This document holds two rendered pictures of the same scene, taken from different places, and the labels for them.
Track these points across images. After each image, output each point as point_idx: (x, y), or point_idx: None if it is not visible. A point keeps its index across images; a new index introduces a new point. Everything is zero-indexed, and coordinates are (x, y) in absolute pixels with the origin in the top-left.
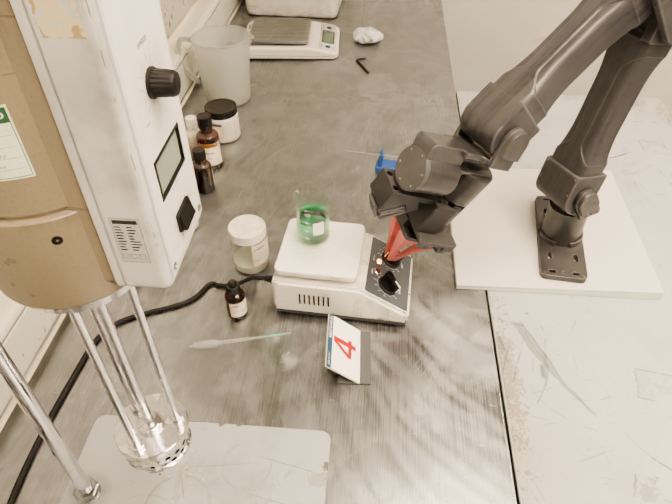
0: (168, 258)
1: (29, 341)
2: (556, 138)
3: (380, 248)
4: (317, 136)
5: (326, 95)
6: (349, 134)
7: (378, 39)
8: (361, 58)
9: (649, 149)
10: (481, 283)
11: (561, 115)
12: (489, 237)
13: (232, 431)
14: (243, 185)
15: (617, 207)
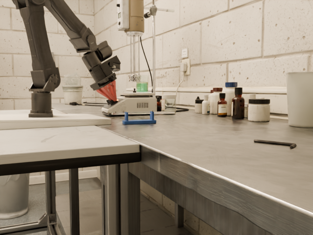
0: (117, 25)
1: (194, 100)
2: (24, 136)
3: (119, 100)
4: (209, 124)
5: (250, 131)
6: (191, 126)
7: None
8: (292, 144)
9: None
10: (77, 114)
11: (10, 144)
12: (76, 115)
13: None
14: (208, 117)
15: (1, 117)
